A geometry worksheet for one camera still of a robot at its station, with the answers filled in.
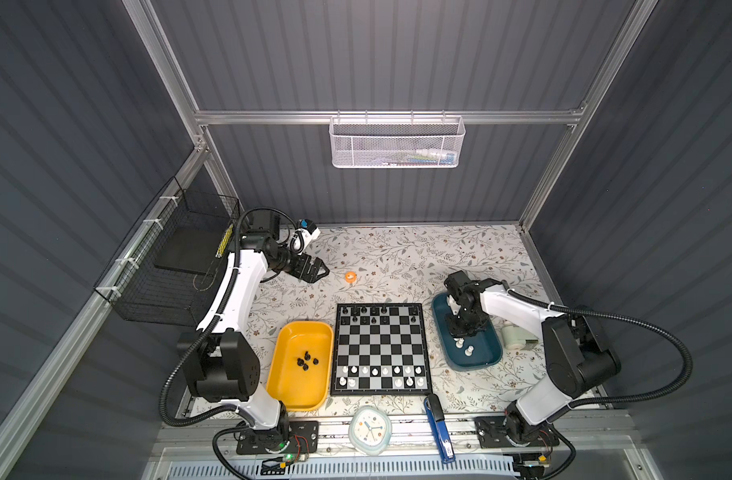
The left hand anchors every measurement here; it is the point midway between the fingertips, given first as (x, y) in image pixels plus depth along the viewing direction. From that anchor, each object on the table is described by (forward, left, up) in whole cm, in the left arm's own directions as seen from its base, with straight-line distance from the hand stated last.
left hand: (313, 266), depth 83 cm
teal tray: (-20, -48, -19) cm, 55 cm away
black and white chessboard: (-17, -18, -19) cm, 31 cm away
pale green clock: (-38, -14, -17) cm, 44 cm away
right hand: (-14, -43, -19) cm, 49 cm away
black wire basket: (-4, +35, +9) cm, 36 cm away
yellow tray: (-20, +5, -20) cm, 29 cm away
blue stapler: (-37, -31, -16) cm, 51 cm away
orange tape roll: (+10, -10, -20) cm, 25 cm away
